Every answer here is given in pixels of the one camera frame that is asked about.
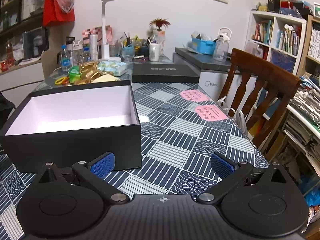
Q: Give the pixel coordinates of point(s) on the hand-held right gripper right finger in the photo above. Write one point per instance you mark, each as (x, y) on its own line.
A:
(220, 165)

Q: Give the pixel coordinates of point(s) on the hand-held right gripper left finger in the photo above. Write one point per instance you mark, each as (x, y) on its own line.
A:
(103, 163)

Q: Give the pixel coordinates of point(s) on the black box white inside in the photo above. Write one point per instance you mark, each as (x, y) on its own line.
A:
(75, 150)

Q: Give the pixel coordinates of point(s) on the black box lid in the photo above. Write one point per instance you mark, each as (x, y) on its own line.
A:
(165, 73)

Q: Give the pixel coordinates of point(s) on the blue patterned desktop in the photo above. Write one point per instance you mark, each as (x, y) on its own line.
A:
(175, 130)

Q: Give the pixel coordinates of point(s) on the pink paper note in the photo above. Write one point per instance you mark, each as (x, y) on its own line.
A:
(211, 113)
(192, 95)

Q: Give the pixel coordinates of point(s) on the plastic bag of greens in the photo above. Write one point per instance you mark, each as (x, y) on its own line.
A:
(231, 111)

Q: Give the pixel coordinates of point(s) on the white chest freezer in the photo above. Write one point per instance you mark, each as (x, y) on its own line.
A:
(212, 80)

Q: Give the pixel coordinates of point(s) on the white pouch orange zip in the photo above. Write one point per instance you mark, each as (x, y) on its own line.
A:
(105, 78)

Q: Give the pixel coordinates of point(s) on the yellow orange scissors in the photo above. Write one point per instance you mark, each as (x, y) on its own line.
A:
(65, 79)

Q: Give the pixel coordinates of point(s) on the green snack packet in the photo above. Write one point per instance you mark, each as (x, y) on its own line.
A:
(74, 73)

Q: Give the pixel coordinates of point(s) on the pale blue tissue pack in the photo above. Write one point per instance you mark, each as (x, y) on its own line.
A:
(112, 67)

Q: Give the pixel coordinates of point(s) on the brown wooden chair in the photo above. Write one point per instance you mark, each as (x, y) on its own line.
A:
(262, 72)

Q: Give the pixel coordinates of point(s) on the stack of papers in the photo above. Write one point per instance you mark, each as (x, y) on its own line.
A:
(305, 100)

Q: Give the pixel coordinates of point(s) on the blue cap water bottle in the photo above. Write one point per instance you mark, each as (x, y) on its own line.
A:
(66, 62)

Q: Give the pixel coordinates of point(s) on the clear glass bowl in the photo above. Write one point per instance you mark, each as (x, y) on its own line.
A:
(127, 57)

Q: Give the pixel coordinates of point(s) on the small blue cap bottle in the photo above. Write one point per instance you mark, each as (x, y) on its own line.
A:
(86, 55)

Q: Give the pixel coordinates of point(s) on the colourful flat case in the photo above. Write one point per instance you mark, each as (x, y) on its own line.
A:
(140, 59)

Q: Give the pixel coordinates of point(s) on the clear bottle pink lid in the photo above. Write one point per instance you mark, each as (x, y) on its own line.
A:
(77, 55)

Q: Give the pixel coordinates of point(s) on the black jacket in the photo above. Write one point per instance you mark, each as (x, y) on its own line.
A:
(5, 105)

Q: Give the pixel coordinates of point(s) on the small blue basket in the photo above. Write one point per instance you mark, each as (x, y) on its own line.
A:
(128, 49)

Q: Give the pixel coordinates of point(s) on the clear jug white lid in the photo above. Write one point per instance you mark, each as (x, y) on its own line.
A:
(221, 47)

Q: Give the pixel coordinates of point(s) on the white low cabinet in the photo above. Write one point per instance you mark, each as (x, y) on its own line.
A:
(20, 80)

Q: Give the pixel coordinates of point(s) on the clear plastic bag roll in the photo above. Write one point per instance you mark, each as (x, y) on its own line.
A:
(93, 45)

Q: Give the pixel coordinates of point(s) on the blue plastic basket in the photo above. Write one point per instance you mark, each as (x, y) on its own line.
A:
(202, 46)

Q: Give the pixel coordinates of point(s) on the white mug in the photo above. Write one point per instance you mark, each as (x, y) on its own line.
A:
(155, 53)

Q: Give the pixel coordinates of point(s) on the dark pen holder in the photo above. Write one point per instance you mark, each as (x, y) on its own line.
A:
(142, 48)

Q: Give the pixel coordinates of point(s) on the dark lid bottle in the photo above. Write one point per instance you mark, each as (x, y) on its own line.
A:
(70, 41)

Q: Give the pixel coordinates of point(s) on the pink checkered gift bag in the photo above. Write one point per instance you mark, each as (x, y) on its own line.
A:
(96, 31)

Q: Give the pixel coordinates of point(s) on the white desk lamp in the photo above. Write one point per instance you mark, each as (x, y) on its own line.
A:
(103, 30)

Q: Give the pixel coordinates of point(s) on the red flower in vase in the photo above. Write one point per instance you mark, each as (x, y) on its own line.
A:
(160, 23)

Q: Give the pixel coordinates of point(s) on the wooden bookshelf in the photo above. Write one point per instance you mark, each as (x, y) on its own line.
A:
(313, 45)

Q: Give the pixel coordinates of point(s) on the white bookshelf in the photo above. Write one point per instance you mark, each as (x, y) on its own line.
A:
(275, 20)

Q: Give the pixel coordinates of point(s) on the red hanging bag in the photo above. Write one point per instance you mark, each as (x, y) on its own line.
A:
(53, 12)

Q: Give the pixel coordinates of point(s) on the dark glass cabinet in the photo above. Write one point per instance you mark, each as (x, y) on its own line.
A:
(15, 25)

